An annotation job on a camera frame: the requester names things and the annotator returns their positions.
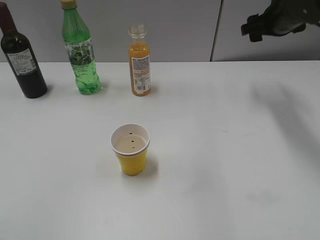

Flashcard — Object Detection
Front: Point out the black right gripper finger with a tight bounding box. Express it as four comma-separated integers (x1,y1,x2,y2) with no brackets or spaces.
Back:
240,14,263,42

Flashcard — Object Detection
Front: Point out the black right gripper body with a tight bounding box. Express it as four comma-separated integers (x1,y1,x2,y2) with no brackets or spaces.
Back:
261,0,320,37

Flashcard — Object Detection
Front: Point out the orange juice bottle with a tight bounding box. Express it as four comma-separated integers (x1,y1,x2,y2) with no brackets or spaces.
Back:
128,24,151,97

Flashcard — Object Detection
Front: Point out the yellow paper cup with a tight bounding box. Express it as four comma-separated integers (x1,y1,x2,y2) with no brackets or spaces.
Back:
110,123,151,176

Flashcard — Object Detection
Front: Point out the green plastic soda bottle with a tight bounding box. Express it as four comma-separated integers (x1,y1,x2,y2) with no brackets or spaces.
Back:
61,0,101,95

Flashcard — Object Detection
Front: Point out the dark red wine bottle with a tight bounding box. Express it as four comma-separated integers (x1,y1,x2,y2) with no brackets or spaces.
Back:
0,2,48,99

